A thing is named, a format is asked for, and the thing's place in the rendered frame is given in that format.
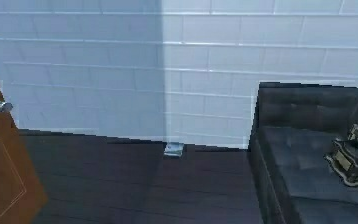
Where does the small silver floor object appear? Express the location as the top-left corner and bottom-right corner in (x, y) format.
(163, 141), (185, 158)

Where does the black tufted sofa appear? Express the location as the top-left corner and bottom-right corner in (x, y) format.
(247, 81), (358, 224)

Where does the black ornate gold-trimmed box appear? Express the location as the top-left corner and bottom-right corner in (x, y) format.
(324, 120), (358, 190)

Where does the brown wooden room door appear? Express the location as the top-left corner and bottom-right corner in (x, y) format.
(0, 61), (49, 224)

